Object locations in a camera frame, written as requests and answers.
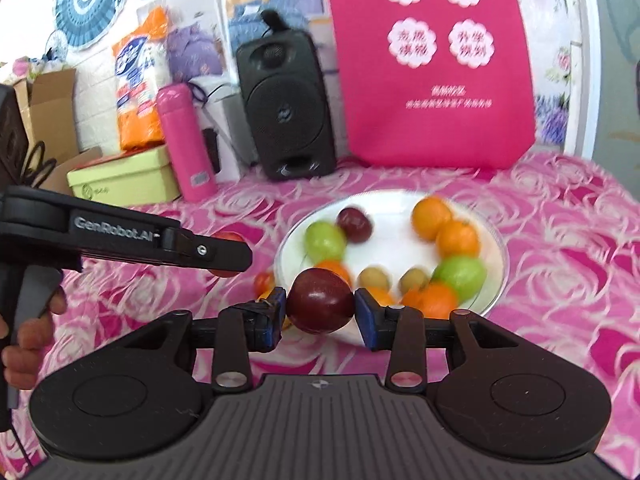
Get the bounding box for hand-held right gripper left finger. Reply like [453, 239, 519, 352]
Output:
[120, 286, 288, 393]

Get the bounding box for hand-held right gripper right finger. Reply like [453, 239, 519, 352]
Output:
[352, 287, 521, 393]

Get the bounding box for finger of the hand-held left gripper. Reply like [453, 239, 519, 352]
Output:
[160, 227, 253, 275]

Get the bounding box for red plum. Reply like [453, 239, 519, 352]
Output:
[207, 231, 248, 278]
[253, 271, 276, 301]

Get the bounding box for small olive kiwi fruit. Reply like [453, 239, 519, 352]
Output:
[357, 266, 390, 291]

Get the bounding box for dark purple plum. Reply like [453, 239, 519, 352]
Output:
[286, 268, 356, 335]
[336, 206, 373, 242]

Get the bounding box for deep orange mandarin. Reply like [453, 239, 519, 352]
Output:
[400, 282, 460, 320]
[315, 259, 353, 286]

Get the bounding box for white plate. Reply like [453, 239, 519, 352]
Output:
[274, 189, 508, 346]

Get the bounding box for small green jujube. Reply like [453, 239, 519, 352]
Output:
[305, 221, 347, 262]

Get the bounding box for large green jujube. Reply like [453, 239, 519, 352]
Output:
[431, 255, 487, 303]

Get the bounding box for person's left hand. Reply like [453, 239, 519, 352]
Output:
[1, 291, 69, 389]

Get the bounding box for light green shoe box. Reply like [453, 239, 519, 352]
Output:
[66, 144, 182, 207]

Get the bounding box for dark curved bar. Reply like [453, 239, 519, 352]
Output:
[0, 85, 25, 186]

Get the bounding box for pink thermos bottle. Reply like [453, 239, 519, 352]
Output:
[156, 83, 219, 204]

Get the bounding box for brown cardboard box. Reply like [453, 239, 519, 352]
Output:
[12, 66, 103, 193]

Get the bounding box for white carton box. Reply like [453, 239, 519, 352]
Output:
[199, 91, 251, 183]

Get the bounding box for pink artificial flowers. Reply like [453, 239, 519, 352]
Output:
[12, 57, 42, 81]

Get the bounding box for black speaker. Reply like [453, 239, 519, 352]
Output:
[236, 29, 338, 182]

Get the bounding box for orange paper cup package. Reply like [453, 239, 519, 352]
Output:
[111, 6, 173, 152]

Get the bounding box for pink rose tablecloth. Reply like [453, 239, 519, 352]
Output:
[0, 150, 640, 480]

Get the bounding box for purple bedding poster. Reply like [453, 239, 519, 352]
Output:
[136, 0, 226, 86]

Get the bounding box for pink tote bag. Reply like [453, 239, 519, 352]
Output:
[320, 0, 538, 171]

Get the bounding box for large blue paper fan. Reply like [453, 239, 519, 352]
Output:
[55, 0, 133, 51]

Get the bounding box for black microphone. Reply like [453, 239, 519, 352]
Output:
[260, 9, 287, 35]

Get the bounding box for blue bedding poster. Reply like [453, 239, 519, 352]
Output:
[222, 0, 331, 68]

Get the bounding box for black coiled cable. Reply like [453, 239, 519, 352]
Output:
[17, 141, 58, 188]

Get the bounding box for thin black cable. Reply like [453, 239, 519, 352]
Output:
[192, 82, 236, 102]

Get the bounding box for white door frame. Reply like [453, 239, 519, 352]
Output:
[562, 0, 601, 158]

